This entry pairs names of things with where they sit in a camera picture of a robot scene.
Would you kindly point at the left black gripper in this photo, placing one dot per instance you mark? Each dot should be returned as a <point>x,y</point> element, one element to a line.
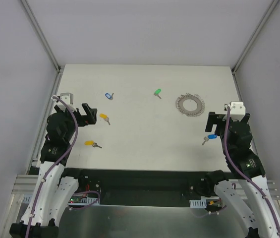
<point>84,117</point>

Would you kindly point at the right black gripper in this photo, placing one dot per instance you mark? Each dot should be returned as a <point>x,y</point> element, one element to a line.
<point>220,118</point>

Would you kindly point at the key with solid blue tag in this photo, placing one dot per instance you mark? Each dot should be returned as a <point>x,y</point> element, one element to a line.
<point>209,137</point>

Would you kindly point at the metal disc keyring holder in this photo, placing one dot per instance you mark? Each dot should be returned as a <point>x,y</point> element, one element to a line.
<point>191,105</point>

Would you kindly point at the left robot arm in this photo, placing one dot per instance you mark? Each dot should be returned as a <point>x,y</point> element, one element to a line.
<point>53,191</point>

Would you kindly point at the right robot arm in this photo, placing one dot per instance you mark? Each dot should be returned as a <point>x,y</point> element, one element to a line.
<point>257,216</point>

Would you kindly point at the key with yellow tag upper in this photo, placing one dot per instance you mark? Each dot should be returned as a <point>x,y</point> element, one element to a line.
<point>105,118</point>

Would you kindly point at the key with yellow tag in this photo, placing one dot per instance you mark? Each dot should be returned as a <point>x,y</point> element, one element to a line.
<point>92,143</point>
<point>105,118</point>

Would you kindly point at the key with blue outlined tag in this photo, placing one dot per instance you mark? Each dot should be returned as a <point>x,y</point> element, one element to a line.
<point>109,96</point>

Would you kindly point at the key with yellow tag lower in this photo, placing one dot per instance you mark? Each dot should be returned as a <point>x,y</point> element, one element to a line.
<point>92,143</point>

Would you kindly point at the key with green tag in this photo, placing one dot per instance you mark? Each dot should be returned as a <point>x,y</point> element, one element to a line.
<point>157,93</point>

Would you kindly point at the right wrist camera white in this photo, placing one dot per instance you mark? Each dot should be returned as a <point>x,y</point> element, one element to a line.
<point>237,110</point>

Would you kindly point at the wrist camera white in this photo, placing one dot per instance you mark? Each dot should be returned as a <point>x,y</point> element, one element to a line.
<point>237,110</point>
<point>63,103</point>

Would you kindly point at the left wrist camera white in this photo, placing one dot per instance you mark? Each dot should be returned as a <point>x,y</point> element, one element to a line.
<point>63,103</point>

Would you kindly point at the left aluminium frame post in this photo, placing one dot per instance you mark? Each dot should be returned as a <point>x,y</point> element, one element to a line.
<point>39,33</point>

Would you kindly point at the aluminium frame post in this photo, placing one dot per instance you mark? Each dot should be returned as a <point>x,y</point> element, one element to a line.
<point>39,33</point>
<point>263,21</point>

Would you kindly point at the right aluminium frame post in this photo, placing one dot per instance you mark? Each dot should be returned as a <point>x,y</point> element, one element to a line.
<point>263,21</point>

